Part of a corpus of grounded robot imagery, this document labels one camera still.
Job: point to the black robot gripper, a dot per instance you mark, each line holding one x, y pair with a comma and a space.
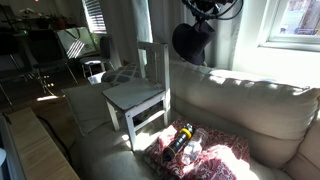
208, 5

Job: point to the black hat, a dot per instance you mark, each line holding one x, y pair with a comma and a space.
192, 41

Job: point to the small white wooden chair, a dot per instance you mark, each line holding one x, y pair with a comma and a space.
135, 95

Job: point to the round seat chair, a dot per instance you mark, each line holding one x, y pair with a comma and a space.
98, 58

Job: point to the black office chair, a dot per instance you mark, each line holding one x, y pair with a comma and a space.
43, 50

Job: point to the white curtain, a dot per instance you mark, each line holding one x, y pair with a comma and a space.
173, 13

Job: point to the cream fabric sofa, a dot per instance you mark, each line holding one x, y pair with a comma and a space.
240, 106

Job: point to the grey white patterned pillow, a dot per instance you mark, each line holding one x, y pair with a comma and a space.
123, 75

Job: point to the window blinds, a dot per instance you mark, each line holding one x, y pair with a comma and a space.
94, 15

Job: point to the small white box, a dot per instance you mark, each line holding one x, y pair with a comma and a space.
96, 78

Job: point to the clear plastic bottle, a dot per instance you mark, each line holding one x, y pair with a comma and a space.
195, 146

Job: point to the red white patterned cloth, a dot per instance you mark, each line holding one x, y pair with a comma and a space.
220, 156

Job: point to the dark cluttered shelf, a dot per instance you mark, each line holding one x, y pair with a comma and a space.
36, 20

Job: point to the light wooden table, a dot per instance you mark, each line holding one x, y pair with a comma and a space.
36, 146

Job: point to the white window frame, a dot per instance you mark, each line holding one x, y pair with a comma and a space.
293, 40

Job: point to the aluminium rail frame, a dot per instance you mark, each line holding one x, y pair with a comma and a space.
10, 150

